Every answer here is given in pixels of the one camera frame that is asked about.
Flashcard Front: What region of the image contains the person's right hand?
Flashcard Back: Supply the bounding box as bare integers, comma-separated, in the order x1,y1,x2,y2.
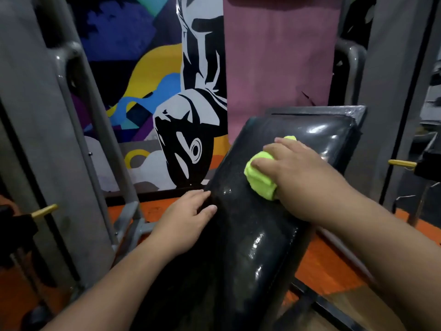
250,137,349,222

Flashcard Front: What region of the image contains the person's left hand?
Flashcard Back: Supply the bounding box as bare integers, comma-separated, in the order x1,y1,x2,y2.
150,189,218,257

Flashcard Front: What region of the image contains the green cleaning cloth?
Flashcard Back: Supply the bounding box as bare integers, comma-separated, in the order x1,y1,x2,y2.
243,135,298,201

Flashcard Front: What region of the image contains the black padded bench cushion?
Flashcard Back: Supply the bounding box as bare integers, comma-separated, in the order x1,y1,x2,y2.
130,114,362,331

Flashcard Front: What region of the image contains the person's right forearm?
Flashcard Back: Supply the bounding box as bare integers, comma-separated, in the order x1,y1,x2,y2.
298,184,441,331

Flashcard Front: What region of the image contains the person's left forearm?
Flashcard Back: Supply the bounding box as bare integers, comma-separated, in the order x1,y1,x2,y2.
41,235,187,331

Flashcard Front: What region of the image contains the grey bent steel tube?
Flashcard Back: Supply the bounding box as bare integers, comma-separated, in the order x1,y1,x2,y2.
51,41,157,269
329,38,368,107

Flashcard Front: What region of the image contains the yellow weight selector pin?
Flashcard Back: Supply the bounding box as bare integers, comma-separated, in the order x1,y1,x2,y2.
31,203,59,218
388,159,418,169

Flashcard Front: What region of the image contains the grey machine upright column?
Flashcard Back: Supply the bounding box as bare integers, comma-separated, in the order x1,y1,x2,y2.
345,0,439,205
0,0,116,293

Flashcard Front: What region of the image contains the black weight stack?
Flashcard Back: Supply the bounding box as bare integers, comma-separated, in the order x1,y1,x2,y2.
413,132,441,184
0,205,39,271

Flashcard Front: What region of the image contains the pink wall panel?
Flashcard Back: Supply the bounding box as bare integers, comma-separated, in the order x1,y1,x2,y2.
223,0,346,143

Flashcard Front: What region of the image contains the colourful wall mural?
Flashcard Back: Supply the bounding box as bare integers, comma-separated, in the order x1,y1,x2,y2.
65,0,231,194

